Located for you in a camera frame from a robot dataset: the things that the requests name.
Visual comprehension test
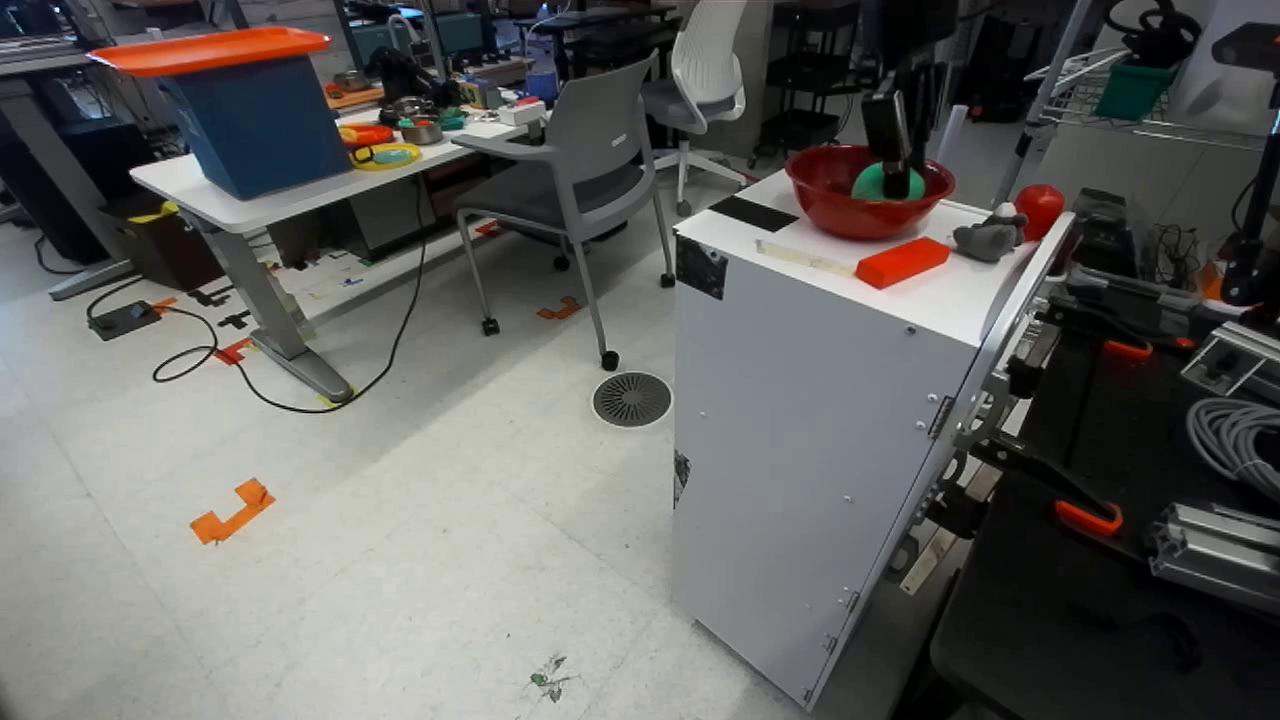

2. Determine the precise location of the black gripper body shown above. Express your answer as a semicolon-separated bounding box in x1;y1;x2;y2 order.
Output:
866;0;961;109

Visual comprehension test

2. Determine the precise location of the green ball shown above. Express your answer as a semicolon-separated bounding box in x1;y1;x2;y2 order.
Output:
853;161;928;198

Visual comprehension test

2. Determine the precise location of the red plastic bowl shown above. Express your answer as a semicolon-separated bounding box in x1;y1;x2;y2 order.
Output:
786;145;956;239

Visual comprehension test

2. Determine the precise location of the grey toy object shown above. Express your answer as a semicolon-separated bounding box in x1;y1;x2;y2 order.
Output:
956;205;1025;262

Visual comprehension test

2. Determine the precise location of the orange rectangular block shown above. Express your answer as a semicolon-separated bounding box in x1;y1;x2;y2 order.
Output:
856;237;952;287

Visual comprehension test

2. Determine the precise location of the red round toy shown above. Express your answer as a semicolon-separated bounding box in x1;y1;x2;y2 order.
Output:
1015;184;1064;239

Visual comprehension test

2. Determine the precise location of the white office chair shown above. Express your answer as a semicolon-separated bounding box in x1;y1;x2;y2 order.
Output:
646;0;750;205

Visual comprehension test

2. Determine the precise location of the white toy cabinet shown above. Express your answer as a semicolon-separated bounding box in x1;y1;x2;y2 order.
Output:
672;172;1070;708

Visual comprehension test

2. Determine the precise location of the grey office chair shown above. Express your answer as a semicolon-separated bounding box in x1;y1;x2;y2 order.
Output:
455;56;676;371

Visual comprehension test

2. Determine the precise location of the black orange clamp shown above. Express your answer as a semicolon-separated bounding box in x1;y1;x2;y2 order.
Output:
1051;287;1201;363
972;436;1123;541

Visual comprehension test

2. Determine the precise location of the round floor drain cover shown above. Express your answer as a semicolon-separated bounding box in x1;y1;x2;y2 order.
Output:
593;371;672;426

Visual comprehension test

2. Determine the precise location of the black perforated table plate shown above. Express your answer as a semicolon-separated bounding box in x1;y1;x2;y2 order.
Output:
928;329;1280;720

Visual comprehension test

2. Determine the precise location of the blue bin with orange lid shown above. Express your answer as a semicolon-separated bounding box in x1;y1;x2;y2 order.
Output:
92;25;353;198

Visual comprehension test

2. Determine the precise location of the white desk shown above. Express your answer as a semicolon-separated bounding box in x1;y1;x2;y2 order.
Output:
132;119;519;405

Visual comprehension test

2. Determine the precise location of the orange floor tape marker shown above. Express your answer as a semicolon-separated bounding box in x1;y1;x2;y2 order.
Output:
194;478;276;544

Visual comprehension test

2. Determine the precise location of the grey cable bundle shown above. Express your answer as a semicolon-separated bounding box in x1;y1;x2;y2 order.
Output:
1185;393;1280;509

